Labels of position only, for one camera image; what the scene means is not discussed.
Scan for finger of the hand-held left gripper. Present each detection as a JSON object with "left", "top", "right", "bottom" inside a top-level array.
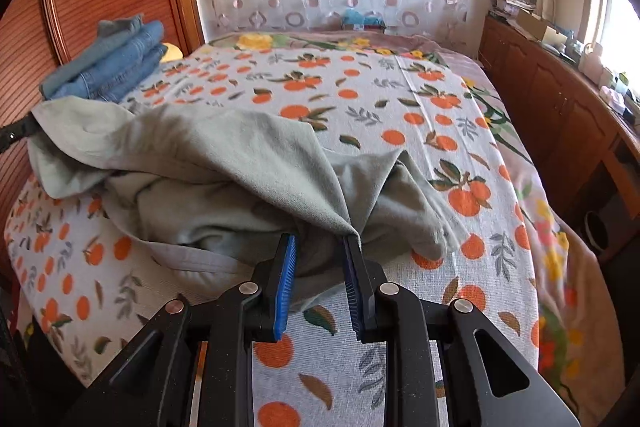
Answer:
[{"left": 0, "top": 116, "right": 40, "bottom": 144}]

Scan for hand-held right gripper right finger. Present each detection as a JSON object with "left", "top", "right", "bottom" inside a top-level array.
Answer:
[{"left": 343, "top": 234, "right": 581, "bottom": 427}]

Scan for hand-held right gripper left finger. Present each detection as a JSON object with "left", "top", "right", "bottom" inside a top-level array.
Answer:
[{"left": 65, "top": 234, "right": 299, "bottom": 427}]

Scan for sage green pants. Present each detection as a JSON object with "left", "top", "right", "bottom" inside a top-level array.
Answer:
[{"left": 27, "top": 98, "right": 462, "bottom": 314}]

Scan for light blue folded jeans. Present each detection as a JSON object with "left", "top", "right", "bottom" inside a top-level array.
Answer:
[{"left": 95, "top": 18, "right": 146, "bottom": 44}]

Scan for orange fruit print bedsheet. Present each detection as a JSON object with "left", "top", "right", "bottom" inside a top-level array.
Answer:
[{"left": 5, "top": 41, "right": 547, "bottom": 427}]

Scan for black waste bin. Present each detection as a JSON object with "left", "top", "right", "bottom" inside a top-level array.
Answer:
[{"left": 582, "top": 209, "right": 612, "bottom": 254}]

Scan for blue item on box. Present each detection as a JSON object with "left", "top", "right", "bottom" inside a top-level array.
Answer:
[{"left": 341, "top": 9, "right": 387, "bottom": 32}]

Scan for long wooden cabinet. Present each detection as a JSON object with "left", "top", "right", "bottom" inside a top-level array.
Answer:
[{"left": 477, "top": 14, "right": 640, "bottom": 264}]

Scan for cardboard box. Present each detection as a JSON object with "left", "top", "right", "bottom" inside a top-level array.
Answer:
[{"left": 514, "top": 9, "right": 557, "bottom": 42}]

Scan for stack of papers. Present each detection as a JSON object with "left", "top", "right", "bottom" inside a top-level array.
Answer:
[{"left": 488, "top": 0, "right": 540, "bottom": 20}]

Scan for window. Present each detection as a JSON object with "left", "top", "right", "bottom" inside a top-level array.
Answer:
[{"left": 585, "top": 0, "right": 640, "bottom": 85}]

